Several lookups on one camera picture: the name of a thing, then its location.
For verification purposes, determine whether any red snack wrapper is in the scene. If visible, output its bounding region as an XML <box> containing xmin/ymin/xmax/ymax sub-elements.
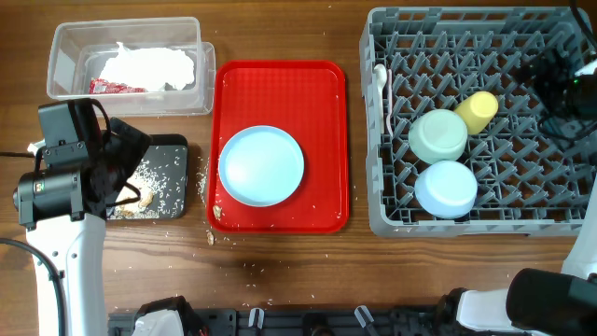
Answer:
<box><xmin>89</xmin><ymin>78</ymin><xmax>146</xmax><ymax>94</ymax></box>

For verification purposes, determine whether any white rice pile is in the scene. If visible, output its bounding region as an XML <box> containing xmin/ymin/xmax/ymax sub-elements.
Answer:
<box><xmin>108</xmin><ymin>156</ymin><xmax>187</xmax><ymax>220</ymax></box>

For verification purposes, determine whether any yellow plastic cup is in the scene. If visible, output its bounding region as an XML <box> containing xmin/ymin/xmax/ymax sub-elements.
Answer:
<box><xmin>454</xmin><ymin>91</ymin><xmax>499</xmax><ymax>134</ymax></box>

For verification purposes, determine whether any white napkin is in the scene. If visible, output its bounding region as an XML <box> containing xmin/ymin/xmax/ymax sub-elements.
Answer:
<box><xmin>99</xmin><ymin>42</ymin><xmax>195</xmax><ymax>92</ymax></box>

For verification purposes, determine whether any mint green bowl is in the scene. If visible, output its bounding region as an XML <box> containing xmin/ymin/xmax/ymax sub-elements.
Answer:
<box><xmin>408</xmin><ymin>109</ymin><xmax>468</xmax><ymax>164</ymax></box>

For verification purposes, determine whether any light blue bowl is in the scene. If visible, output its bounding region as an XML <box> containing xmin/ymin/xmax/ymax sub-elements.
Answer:
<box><xmin>414</xmin><ymin>161</ymin><xmax>479</xmax><ymax>219</ymax></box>

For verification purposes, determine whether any light blue plate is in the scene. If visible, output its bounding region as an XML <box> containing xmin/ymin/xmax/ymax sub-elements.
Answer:
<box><xmin>217</xmin><ymin>125</ymin><xmax>305</xmax><ymax>207</ymax></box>

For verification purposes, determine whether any white plastic spoon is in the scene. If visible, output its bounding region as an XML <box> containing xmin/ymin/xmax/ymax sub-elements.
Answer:
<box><xmin>373</xmin><ymin>63</ymin><xmax>387</xmax><ymax>104</ymax></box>

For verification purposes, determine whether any white plastic fork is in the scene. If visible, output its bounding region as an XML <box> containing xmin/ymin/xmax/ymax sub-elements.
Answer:
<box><xmin>385</xmin><ymin>79</ymin><xmax>394</xmax><ymax>136</ymax></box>

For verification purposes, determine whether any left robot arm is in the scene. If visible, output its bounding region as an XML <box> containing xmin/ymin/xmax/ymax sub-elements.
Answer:
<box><xmin>13</xmin><ymin>98</ymin><xmax>151</xmax><ymax>335</ymax></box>

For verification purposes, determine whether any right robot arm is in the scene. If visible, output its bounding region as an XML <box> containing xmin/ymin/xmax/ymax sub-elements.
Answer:
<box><xmin>431</xmin><ymin>49</ymin><xmax>596</xmax><ymax>335</ymax></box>

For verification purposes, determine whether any black waste tray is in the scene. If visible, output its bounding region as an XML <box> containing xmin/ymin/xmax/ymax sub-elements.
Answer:
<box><xmin>107</xmin><ymin>134</ymin><xmax>188</xmax><ymax>220</ymax></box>

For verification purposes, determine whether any grey dishwasher rack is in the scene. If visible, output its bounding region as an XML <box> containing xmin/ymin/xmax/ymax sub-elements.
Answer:
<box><xmin>359</xmin><ymin>7</ymin><xmax>596</xmax><ymax>237</ymax></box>

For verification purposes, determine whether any clear plastic bin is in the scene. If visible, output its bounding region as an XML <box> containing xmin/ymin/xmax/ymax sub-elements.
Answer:
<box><xmin>46</xmin><ymin>17</ymin><xmax>215</xmax><ymax>117</ymax></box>

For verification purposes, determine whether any food crumb on tray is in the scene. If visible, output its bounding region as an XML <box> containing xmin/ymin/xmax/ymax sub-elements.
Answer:
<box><xmin>213</xmin><ymin>205</ymin><xmax>222</xmax><ymax>220</ymax></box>

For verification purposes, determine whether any food crumb on table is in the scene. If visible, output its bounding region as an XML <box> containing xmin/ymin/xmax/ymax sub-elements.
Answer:
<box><xmin>206</xmin><ymin>231</ymin><xmax>215</xmax><ymax>245</ymax></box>

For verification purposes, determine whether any red serving tray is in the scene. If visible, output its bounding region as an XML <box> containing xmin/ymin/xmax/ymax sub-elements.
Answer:
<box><xmin>206</xmin><ymin>61</ymin><xmax>350</xmax><ymax>234</ymax></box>

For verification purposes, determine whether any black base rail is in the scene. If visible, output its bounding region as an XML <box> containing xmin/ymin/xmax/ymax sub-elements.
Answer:
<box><xmin>108</xmin><ymin>306</ymin><xmax>467</xmax><ymax>336</ymax></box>

